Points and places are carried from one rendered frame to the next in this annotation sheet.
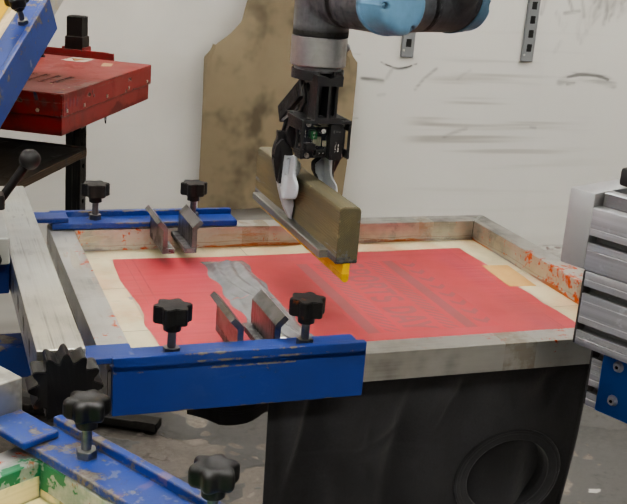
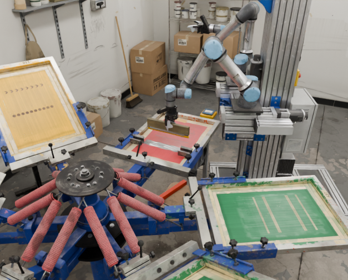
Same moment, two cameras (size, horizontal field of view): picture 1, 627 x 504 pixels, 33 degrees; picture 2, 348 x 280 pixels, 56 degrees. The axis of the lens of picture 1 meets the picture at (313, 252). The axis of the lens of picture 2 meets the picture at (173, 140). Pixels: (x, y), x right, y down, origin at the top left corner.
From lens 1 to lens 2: 1.78 m
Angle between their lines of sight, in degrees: 42
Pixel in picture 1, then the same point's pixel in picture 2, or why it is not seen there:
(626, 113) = (107, 52)
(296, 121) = (171, 115)
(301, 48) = (170, 104)
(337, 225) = (187, 130)
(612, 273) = (229, 123)
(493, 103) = (82, 61)
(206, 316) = (166, 153)
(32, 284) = (161, 163)
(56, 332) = (183, 168)
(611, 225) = (228, 116)
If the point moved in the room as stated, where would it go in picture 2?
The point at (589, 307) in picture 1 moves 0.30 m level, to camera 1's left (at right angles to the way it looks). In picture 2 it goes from (226, 128) to (201, 141)
